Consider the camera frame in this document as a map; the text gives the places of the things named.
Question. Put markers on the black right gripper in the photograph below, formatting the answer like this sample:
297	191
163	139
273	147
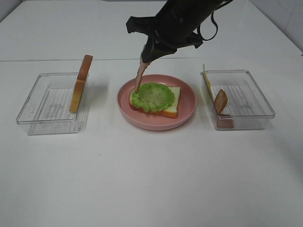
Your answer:
173	27

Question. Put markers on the bacon strip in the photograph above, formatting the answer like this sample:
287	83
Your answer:
142	67
220	103

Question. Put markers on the green lettuce leaf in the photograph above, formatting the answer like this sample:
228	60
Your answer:
153	97

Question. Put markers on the bread slice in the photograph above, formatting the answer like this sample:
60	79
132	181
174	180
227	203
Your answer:
80	83
171	112

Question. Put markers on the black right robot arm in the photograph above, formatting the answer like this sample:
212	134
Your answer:
208	9

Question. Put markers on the yellow cheese slice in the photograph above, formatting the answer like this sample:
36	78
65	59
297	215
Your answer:
207	81

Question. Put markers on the pink plate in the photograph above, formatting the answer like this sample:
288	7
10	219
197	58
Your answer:
186	106

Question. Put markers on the upright bread slice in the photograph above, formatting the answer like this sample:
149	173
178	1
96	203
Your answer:
80	83

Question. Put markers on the clear right plastic container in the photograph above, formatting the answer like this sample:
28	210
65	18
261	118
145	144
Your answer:
247	105

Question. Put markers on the clear plastic container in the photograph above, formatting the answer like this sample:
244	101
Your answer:
247	105
47	107

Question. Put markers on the clear left plastic container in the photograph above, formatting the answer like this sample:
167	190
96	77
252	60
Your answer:
47	107

